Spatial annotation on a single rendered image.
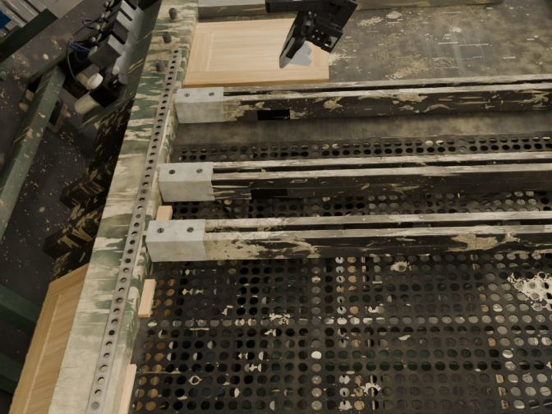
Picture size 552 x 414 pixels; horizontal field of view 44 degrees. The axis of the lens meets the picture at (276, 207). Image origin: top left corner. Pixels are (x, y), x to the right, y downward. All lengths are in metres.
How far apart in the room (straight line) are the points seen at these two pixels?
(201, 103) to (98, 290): 0.60
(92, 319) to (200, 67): 0.88
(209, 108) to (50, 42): 1.46
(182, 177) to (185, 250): 0.20
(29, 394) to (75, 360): 0.58
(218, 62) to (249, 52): 0.10
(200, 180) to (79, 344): 0.46
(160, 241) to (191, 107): 0.47
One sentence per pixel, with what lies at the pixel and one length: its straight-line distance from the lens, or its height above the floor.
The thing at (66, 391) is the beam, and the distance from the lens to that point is 1.36.
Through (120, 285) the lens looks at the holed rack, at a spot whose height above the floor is 0.88.
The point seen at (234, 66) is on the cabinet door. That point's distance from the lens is 2.01.
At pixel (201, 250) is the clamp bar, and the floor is 1.00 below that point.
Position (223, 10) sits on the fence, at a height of 0.96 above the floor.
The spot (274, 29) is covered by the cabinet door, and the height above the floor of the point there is 1.10.
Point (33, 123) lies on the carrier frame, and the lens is 2.55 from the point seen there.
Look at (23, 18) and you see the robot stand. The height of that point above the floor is 0.83.
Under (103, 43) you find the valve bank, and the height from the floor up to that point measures 0.74.
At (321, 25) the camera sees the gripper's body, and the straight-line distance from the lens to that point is 1.37.
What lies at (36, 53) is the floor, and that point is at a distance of 3.05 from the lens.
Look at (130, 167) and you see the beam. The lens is 1.70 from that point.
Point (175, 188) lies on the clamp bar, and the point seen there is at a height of 0.94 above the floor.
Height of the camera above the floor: 1.85
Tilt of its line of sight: 28 degrees down
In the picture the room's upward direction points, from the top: 64 degrees clockwise
